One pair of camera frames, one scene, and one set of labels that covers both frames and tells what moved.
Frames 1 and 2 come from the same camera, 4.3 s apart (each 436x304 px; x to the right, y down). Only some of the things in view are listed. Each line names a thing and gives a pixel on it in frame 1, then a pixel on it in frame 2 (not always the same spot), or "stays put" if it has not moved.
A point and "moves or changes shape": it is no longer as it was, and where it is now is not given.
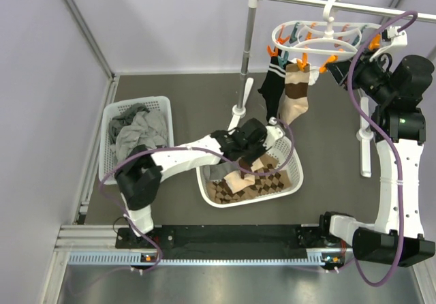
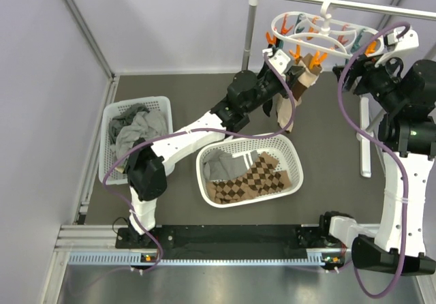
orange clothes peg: [272, 54] moves or changes shape
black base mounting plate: [228, 240] stays put
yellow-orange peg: [332, 58] → [317, 59]
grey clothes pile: [137, 125] stays put
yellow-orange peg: [302, 64] → [298, 52]
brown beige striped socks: [293, 101] moves or changes shape
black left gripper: [260, 143] → [291, 75]
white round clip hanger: [327, 37] moves or changes shape
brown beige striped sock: [235, 182] → [308, 76]
